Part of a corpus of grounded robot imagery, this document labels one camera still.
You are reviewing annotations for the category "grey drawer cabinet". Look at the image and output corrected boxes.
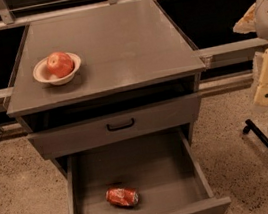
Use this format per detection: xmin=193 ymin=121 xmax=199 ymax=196
xmin=7 ymin=0 xmax=205 ymax=173

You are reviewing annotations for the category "red apple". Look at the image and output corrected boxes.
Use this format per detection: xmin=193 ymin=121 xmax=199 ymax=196
xmin=46 ymin=52 xmax=74 ymax=78

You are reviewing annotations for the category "white bowl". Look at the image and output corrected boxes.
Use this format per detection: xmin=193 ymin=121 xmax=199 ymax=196
xmin=32 ymin=51 xmax=81 ymax=86

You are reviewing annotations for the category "black drawer handle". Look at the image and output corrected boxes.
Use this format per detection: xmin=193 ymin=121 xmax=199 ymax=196
xmin=106 ymin=118 xmax=135 ymax=132

